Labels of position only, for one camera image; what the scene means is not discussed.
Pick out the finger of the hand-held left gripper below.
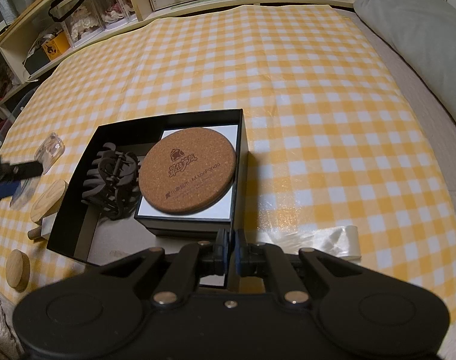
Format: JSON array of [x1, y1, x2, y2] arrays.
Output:
[[0, 180, 26, 206], [0, 157, 44, 180]]

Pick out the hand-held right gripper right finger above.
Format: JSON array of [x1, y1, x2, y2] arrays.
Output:
[[233, 229, 360, 306]]

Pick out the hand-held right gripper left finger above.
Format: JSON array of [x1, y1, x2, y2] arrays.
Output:
[[96, 229, 232, 306]]

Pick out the round wooden lid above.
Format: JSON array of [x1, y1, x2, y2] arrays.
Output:
[[6, 249, 31, 292], [30, 179, 69, 223]]

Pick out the white box with black edge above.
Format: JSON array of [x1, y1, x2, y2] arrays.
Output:
[[134, 124, 239, 237]]

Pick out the small white box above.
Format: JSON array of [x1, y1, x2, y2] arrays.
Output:
[[40, 215, 58, 241]]

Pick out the round cork coaster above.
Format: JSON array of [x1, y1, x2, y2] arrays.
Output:
[[139, 129, 237, 214]]

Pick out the dark brown hair claw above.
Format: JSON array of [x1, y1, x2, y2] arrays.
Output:
[[81, 142, 142, 220]]

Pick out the dark storage box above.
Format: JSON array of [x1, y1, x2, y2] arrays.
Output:
[[23, 49, 54, 76]]

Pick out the yellow box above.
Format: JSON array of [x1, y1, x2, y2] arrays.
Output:
[[40, 30, 71, 60]]

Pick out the clear doll display case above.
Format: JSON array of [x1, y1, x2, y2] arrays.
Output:
[[89, 0, 133, 32], [61, 0, 103, 44]]

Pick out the yellow checked cloth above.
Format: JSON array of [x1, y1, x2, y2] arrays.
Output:
[[0, 4, 456, 321]]

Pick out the black headband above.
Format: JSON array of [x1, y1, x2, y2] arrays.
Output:
[[49, 0, 91, 23]]

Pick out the grey pillow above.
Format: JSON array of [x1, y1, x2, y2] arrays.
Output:
[[354, 0, 456, 136]]

